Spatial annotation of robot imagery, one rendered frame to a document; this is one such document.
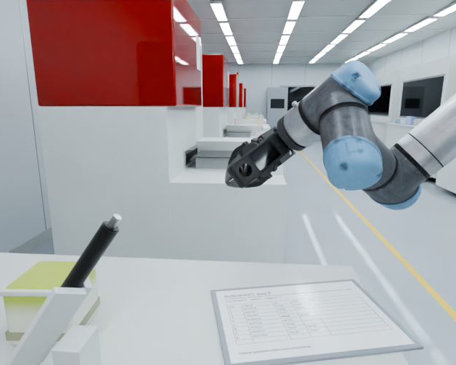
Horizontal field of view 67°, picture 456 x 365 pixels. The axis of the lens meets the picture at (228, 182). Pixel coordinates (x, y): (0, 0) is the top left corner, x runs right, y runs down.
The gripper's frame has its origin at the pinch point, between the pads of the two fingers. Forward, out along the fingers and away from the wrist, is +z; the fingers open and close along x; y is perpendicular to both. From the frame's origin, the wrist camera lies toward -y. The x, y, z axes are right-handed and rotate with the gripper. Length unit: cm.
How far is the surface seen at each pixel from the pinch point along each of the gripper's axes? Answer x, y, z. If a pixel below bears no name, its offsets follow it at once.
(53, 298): -1, -47, -28
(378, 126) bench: -81, 738, 245
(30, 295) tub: 1.7, -44.8, -12.4
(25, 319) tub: 0.0, -45.9, -10.1
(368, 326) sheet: -23.7, -22.7, -27.2
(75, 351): -4, -47, -25
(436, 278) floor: -142, 183, 67
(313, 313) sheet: -19.8, -24.0, -22.4
